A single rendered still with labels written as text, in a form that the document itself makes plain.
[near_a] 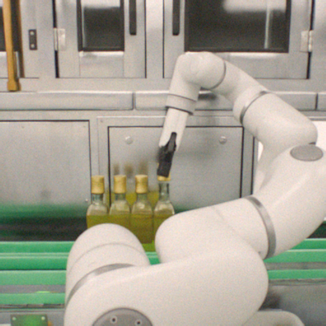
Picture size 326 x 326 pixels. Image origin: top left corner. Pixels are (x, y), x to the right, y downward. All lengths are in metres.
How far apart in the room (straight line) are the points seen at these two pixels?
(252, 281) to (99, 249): 0.15
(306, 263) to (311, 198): 0.53
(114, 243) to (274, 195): 0.21
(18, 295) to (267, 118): 0.66
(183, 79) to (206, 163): 0.30
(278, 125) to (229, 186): 0.44
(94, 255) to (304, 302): 0.72
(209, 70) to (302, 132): 0.25
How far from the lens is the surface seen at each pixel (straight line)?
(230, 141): 0.94
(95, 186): 0.80
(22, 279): 0.80
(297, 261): 0.91
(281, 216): 0.40
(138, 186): 0.79
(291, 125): 0.55
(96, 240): 0.35
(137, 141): 0.91
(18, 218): 1.09
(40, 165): 1.02
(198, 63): 0.69
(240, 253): 0.30
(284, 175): 0.43
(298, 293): 0.93
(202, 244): 0.31
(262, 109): 0.58
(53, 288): 0.79
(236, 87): 0.76
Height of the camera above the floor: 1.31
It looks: 9 degrees down
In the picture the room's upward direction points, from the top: straight up
